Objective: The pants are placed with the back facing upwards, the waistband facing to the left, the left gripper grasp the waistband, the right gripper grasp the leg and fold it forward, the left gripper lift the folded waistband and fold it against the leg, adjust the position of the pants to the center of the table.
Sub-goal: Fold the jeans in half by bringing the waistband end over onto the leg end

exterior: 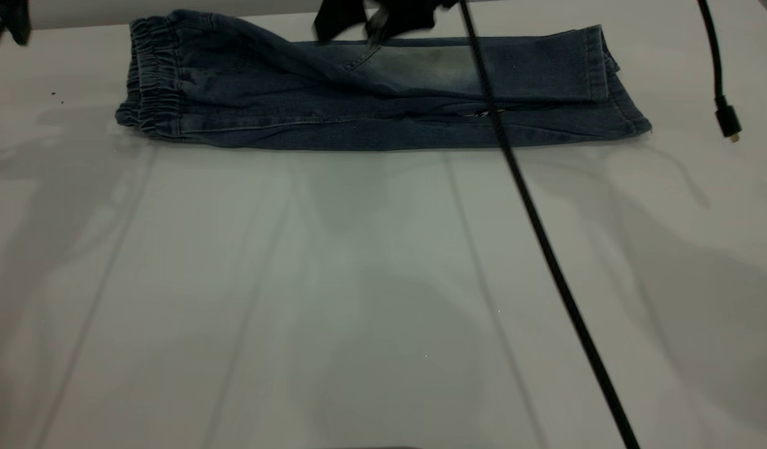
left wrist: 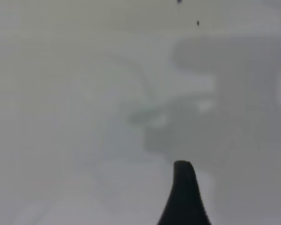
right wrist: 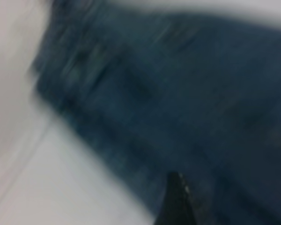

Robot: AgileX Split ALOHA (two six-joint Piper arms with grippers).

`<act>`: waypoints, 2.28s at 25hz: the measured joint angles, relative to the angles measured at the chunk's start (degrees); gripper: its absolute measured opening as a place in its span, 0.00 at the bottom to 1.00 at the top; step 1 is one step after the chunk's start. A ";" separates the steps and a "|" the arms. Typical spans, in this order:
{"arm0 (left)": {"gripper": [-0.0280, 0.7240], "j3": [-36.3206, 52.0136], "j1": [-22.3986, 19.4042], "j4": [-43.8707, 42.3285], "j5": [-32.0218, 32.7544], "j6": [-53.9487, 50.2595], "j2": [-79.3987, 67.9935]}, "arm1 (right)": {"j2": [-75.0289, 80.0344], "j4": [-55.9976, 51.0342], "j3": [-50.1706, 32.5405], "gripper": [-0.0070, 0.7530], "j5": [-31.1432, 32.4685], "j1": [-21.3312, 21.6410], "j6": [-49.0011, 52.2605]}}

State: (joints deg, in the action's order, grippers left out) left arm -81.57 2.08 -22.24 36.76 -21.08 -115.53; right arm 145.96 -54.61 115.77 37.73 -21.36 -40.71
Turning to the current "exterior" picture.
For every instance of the blue denim shorts basketball print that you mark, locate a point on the blue denim shorts basketball print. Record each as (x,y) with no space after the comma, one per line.
(265,93)

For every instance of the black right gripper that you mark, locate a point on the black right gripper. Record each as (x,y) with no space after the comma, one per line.
(414,4)

